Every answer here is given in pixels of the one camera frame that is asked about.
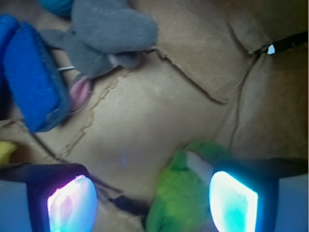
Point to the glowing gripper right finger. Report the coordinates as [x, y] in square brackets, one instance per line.
[260, 195]

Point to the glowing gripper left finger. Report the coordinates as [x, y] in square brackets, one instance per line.
[47, 198]

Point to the green plush frog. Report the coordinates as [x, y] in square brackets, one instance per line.
[181, 201]

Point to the grey plush animal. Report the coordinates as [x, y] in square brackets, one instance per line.
[103, 35]

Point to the yellow cloth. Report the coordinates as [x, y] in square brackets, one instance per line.
[6, 150]

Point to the blue sponge block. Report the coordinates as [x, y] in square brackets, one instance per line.
[37, 87]

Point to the brown paper bag container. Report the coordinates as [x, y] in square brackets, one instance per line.
[204, 81]

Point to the blue plastic bottle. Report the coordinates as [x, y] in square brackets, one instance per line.
[8, 27]

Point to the blue ball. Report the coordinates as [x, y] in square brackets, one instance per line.
[57, 7]

